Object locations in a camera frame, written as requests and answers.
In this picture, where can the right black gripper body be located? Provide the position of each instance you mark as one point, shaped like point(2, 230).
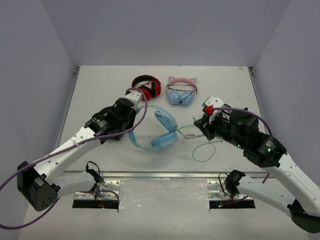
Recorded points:
point(220, 128)

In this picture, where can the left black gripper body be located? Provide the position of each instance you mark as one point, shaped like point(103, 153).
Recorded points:
point(131, 117)

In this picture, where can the light blue headphones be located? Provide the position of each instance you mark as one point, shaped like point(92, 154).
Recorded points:
point(158, 133)

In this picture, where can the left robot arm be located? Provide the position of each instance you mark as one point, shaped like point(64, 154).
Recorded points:
point(44, 183)

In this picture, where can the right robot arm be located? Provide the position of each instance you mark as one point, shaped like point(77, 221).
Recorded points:
point(301, 199)

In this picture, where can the pink blue cat-ear headphones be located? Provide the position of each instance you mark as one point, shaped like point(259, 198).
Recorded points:
point(181, 90)

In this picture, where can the red headphones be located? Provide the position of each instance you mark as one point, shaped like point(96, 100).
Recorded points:
point(150, 86)

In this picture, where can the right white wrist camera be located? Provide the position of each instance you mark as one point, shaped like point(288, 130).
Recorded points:
point(213, 105)

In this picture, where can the metal rail bracket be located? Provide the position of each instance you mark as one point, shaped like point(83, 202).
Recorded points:
point(99, 184)

